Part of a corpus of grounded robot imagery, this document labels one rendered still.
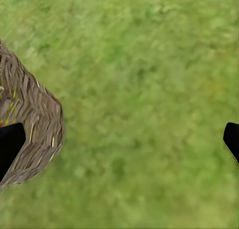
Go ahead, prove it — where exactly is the wicker basket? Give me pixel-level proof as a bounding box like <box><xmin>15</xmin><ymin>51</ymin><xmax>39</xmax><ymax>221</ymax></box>
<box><xmin>0</xmin><ymin>40</ymin><xmax>66</xmax><ymax>188</ymax></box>

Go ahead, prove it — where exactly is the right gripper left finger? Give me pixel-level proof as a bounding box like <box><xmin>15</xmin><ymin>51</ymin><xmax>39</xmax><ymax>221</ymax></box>
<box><xmin>0</xmin><ymin>122</ymin><xmax>26</xmax><ymax>182</ymax></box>

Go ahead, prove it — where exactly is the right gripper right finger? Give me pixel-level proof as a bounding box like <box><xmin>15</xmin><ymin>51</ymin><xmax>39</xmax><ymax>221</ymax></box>
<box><xmin>223</xmin><ymin>122</ymin><xmax>239</xmax><ymax>163</ymax></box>

